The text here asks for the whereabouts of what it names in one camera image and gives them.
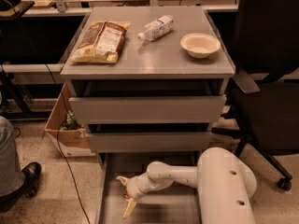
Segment white paper bowl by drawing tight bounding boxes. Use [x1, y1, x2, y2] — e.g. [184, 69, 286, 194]
[180, 33, 221, 59]

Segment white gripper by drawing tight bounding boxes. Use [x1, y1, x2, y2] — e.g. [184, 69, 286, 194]
[116, 174, 156, 218]

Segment blue jeans leg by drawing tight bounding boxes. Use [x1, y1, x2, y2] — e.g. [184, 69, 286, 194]
[0, 117, 25, 197]

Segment grey middle drawer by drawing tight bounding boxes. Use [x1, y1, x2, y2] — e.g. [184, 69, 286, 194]
[86, 132, 211, 153]

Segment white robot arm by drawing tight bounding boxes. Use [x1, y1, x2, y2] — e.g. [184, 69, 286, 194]
[117, 147, 257, 224]

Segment black leather shoe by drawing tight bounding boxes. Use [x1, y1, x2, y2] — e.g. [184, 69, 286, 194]
[0, 162, 41, 212]

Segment clear plastic water bottle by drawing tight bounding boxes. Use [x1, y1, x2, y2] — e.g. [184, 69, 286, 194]
[137, 15, 175, 42]

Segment grey bottom drawer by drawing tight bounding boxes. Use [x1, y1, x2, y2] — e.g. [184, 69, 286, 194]
[94, 152, 202, 224]

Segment grey top drawer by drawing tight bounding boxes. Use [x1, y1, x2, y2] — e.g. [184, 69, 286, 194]
[69, 96, 226, 124]

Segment grey drawer cabinet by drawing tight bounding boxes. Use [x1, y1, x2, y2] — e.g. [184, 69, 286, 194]
[60, 6, 236, 224]

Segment cardboard box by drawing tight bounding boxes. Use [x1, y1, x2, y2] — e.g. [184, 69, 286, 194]
[45, 84, 93, 157]

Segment black cable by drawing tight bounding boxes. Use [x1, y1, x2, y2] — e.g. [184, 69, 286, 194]
[43, 63, 92, 224]

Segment black office chair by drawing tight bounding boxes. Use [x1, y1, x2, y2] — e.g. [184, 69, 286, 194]
[212, 0, 299, 191]

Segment red coke can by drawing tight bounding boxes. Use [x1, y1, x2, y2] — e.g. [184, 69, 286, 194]
[123, 191, 130, 200]

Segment grey drawer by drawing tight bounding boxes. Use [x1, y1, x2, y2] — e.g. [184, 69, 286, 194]
[94, 152, 202, 224]
[86, 132, 211, 153]
[69, 96, 226, 124]

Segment brown chip bag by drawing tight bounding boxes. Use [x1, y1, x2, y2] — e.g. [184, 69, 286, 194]
[70, 21, 130, 64]

